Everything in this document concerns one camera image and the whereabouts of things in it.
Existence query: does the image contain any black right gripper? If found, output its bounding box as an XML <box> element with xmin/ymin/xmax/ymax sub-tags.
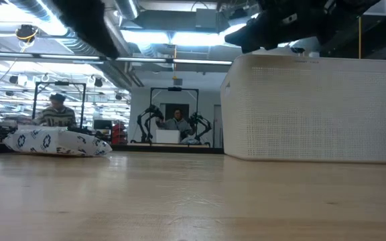
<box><xmin>224</xmin><ymin>0</ymin><xmax>381</xmax><ymax>55</ymax></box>

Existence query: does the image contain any white pouch with dark print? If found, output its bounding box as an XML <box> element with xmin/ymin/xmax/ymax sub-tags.
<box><xmin>3</xmin><ymin>129</ymin><xmax>113</xmax><ymax>157</ymax></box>

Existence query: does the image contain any white perforated plastic bin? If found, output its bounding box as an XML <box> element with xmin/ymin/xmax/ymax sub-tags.
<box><xmin>220</xmin><ymin>54</ymin><xmax>386</xmax><ymax>165</ymax></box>

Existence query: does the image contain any white background bin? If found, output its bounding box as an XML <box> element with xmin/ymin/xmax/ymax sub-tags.
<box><xmin>17</xmin><ymin>125</ymin><xmax>68</xmax><ymax>132</ymax></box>
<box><xmin>155</xmin><ymin>129</ymin><xmax>182</xmax><ymax>145</ymax></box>

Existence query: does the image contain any grey ceiling box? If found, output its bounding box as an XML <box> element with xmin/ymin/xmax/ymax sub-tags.
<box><xmin>195</xmin><ymin>8</ymin><xmax>218</xmax><ymax>29</ymax></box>

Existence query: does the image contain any long ceiling light bar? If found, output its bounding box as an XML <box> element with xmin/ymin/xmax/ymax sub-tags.
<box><xmin>0</xmin><ymin>50</ymin><xmax>233</xmax><ymax>66</ymax></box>

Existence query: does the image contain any person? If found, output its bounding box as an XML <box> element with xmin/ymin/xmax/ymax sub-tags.
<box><xmin>34</xmin><ymin>92</ymin><xmax>78</xmax><ymax>128</ymax></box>
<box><xmin>155</xmin><ymin>108</ymin><xmax>194</xmax><ymax>141</ymax></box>

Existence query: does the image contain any yellow vertical pipe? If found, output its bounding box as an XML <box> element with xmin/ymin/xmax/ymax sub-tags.
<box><xmin>358</xmin><ymin>15</ymin><xmax>363</xmax><ymax>60</ymax></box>

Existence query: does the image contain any red cabinet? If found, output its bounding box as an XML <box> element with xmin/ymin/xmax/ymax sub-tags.
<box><xmin>111</xmin><ymin>121</ymin><xmax>127</xmax><ymax>145</ymax></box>

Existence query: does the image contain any silver ventilation duct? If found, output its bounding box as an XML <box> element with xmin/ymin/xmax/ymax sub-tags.
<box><xmin>114</xmin><ymin>0</ymin><xmax>140</xmax><ymax>20</ymax></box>

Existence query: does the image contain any yellow ceiling cord reel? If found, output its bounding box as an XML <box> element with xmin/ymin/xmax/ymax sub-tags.
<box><xmin>14</xmin><ymin>24</ymin><xmax>40</xmax><ymax>44</ymax></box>

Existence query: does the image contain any black background rig frame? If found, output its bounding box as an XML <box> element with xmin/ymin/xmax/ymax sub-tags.
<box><xmin>149</xmin><ymin>86</ymin><xmax>200</xmax><ymax>147</ymax></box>
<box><xmin>31</xmin><ymin>81</ymin><xmax>87</xmax><ymax>130</ymax></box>

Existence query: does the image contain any black aluminium table frame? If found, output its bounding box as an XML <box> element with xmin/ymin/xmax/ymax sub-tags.
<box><xmin>0</xmin><ymin>142</ymin><xmax>226</xmax><ymax>155</ymax></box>

